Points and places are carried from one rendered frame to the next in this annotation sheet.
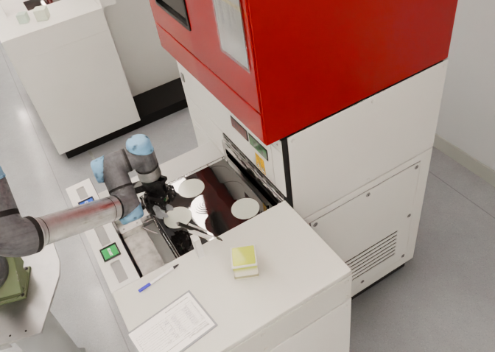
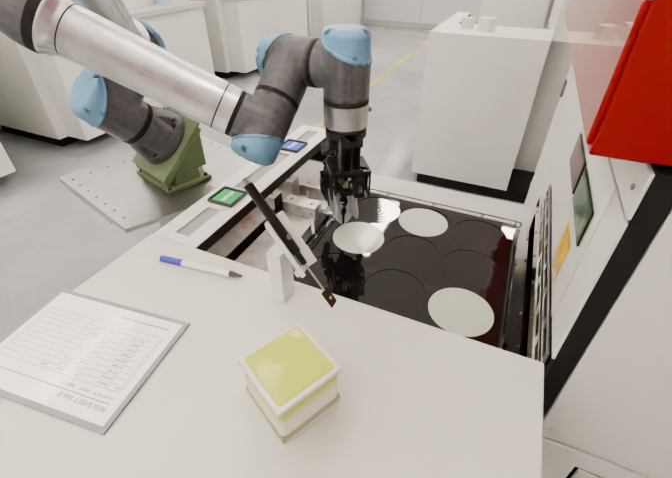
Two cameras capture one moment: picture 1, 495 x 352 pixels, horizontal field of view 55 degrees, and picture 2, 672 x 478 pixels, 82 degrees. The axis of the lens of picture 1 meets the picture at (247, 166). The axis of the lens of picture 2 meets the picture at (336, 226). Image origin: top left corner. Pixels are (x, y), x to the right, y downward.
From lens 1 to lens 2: 1.08 m
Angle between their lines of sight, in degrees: 38
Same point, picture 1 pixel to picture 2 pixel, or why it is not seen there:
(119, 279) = (184, 229)
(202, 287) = (205, 343)
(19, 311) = (149, 200)
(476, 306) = not seen: outside the picture
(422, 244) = not seen: outside the picture
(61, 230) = (84, 45)
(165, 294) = (168, 294)
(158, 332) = (70, 331)
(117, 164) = (291, 51)
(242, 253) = (293, 357)
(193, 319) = (112, 372)
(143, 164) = (329, 79)
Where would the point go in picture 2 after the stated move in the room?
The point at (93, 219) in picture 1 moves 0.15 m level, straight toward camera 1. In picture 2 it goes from (160, 81) to (64, 116)
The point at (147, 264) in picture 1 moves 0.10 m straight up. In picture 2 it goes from (257, 255) to (250, 212)
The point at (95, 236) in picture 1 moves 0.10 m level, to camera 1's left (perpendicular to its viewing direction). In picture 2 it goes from (248, 173) to (225, 158)
